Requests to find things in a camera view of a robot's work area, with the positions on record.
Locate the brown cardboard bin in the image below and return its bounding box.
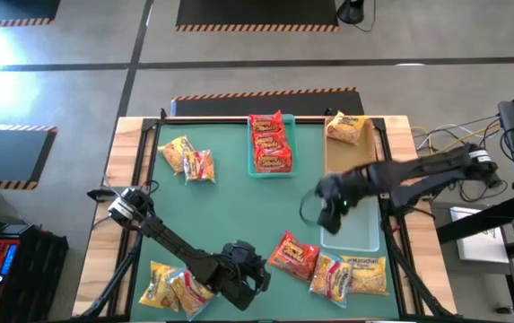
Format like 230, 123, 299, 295
323, 116, 378, 177

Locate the green table mat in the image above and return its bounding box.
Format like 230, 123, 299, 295
129, 121, 401, 322

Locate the black desk bar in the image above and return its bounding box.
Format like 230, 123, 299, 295
435, 193, 514, 246

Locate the black hazard-striped floor mat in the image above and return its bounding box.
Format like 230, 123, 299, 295
0, 0, 63, 29
176, 0, 341, 33
170, 87, 366, 118
0, 124, 59, 191

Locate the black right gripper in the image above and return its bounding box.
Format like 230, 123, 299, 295
315, 164, 374, 236

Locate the black metal table frame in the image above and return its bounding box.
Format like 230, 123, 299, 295
72, 107, 462, 323

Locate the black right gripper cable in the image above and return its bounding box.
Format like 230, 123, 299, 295
300, 190, 326, 226

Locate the teal plastic bin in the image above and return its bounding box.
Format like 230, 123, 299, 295
246, 113, 300, 179

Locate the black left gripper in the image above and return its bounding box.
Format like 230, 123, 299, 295
205, 240, 272, 312

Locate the clear plastic bin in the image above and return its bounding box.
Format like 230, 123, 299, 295
319, 195, 381, 253

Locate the blue-edged Maruchan noodle pack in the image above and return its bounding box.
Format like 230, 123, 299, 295
309, 250, 353, 310
182, 148, 217, 184
166, 266, 216, 322

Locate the black crate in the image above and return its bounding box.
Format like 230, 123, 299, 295
0, 223, 70, 323

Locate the black stand base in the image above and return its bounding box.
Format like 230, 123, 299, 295
335, 0, 366, 26

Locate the red Saucy Noods pack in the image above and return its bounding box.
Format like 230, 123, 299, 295
267, 230, 321, 283
248, 109, 285, 134
250, 128, 290, 152
253, 145, 294, 175

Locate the white paper box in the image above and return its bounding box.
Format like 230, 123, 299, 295
449, 205, 510, 265

